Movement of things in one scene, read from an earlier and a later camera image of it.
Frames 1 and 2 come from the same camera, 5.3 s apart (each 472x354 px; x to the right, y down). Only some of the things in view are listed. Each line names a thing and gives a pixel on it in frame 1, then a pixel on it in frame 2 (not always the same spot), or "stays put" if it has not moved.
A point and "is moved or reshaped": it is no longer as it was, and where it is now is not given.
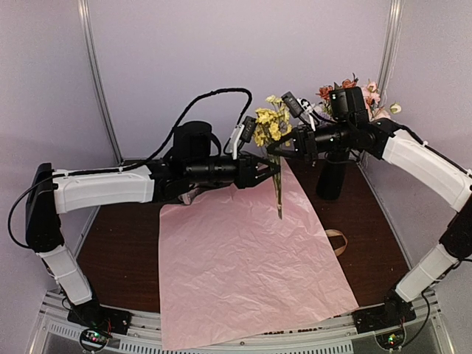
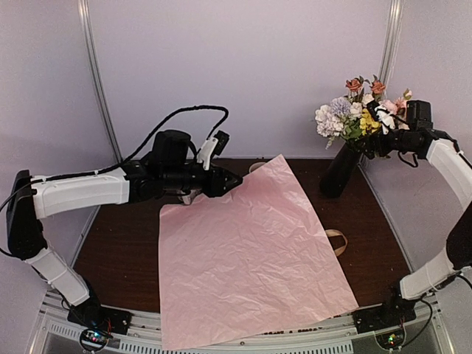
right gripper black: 310,153 to 369,152
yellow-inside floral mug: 187,198 stays put
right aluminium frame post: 390,46 stays put
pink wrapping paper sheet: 242,261 stays put
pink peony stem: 372,98 to 398,105
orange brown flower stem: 325,91 to 357,85
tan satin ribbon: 332,232 stays put
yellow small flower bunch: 273,125 is moved or reshaped
